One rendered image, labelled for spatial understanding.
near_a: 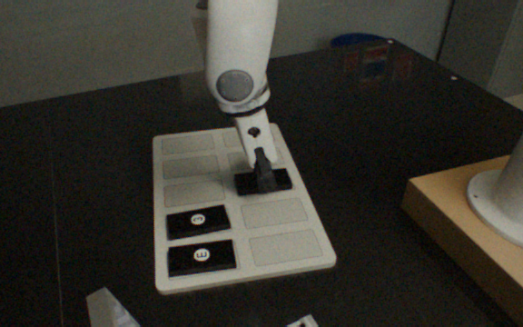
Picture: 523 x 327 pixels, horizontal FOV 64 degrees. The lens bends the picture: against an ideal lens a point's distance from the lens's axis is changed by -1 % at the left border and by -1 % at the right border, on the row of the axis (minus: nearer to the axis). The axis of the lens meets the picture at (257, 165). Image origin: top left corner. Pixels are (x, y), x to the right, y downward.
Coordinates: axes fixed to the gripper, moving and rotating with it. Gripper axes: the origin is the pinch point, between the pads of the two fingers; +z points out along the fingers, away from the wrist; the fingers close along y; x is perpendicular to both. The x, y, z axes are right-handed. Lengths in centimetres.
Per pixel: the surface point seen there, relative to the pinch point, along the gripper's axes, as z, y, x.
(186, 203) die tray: -0.6, -2.6, 14.4
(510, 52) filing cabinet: 97, 159, -177
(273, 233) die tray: 2.2, -12.5, 1.4
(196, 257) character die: -1.6, -15.9, 13.5
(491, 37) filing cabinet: 87, 166, -168
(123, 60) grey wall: 36, 163, 50
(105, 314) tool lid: -21.5, -36.6, 16.9
